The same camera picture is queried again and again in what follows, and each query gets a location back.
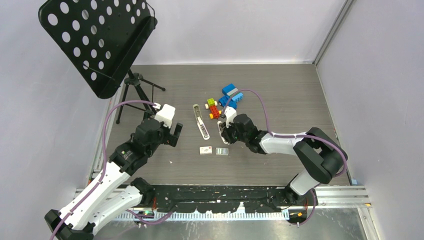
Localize staple tray with staples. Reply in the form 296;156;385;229
215;147;229;156

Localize white staple box sleeve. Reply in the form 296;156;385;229
199;146;213;155

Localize white and green stapler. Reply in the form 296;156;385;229
192;104;210;140

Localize white staple remover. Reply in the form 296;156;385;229
217;120;230;145

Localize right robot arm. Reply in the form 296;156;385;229
218;114;348;205

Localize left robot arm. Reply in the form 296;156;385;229
44;118;183;240

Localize blue toy brick truck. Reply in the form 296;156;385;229
218;83;244;110

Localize red yellow toy brick car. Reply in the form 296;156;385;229
205;98;222;119

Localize black perforated music stand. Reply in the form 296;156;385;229
37;0;173;140

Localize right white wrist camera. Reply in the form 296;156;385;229
221;106;237;127

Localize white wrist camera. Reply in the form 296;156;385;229
154;104;176;129
221;106;237;127

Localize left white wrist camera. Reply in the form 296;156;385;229
154;104;176;129

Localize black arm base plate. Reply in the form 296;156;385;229
137;185;318;214

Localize slotted cable duct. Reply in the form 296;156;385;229
114;209;290;221

